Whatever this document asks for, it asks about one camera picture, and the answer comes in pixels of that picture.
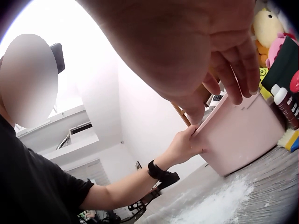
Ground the person's left hand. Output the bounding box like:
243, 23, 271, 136
161, 125, 207, 168

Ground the person's right hand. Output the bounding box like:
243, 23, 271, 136
75, 0, 260, 126

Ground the person's right thumb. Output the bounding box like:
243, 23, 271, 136
173, 79, 204, 126

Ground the person's right middle finger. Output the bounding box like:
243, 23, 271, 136
210, 50, 245, 106

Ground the person's right ring finger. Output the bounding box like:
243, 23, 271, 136
236, 35, 260, 95

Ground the person's left thumb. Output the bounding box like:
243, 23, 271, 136
179, 125, 198, 140

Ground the person's right index finger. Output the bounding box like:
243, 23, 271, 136
202, 70, 220, 95

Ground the pink plastic container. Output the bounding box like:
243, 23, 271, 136
190, 93, 287, 177

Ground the orange plush toy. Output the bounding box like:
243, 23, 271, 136
255, 40, 269, 68

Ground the pink plush toy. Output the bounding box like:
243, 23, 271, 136
266, 32, 295, 69

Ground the dark green box red label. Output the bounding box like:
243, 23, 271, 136
261, 37, 299, 99

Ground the cream yellow plush toy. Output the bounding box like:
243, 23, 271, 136
253, 8, 285, 48

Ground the black wrist band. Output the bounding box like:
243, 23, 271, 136
148, 160, 180, 190

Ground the pile of white powder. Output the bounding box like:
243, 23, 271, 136
168, 175, 255, 224

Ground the brown bottle white cap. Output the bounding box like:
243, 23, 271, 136
271, 84, 299, 130

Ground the cream fluffy cloth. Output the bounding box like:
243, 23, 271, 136
278, 128, 294, 148

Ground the yellow and blue block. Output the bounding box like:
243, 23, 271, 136
285, 129, 299, 152

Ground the window blind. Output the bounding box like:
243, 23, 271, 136
65, 158, 110, 186

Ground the person's body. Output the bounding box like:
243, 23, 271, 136
0, 112, 95, 224

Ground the wooden frame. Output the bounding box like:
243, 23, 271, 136
171, 82, 212, 127

